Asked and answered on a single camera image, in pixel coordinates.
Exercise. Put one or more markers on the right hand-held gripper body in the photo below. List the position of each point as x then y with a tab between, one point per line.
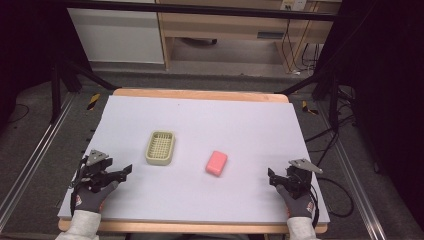
300	176

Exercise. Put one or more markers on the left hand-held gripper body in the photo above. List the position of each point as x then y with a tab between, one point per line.
96	170

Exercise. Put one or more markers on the beige soap dish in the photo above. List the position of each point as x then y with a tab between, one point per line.
160	148

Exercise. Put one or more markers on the pink soap bar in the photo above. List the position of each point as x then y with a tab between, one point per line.
216	163

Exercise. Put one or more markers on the person's right hand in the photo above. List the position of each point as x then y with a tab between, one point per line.
298	205

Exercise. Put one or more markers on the yellow black striped tape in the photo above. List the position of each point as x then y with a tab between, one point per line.
308	108
93	101

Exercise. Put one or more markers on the white foam board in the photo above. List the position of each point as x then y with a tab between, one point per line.
206	200

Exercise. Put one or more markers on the black metal stand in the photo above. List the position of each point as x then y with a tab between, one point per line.
325	90
63	83

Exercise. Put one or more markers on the wooden table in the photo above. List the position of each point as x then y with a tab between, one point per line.
200	95

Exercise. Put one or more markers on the white cabinet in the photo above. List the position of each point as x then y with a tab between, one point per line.
120	36

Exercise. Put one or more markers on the wooden desk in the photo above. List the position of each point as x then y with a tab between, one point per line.
226	25

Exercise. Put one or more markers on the metal floor rail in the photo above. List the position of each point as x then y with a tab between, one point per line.
353	186
33	156

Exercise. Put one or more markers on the black frame bar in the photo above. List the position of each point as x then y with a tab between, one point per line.
200	9

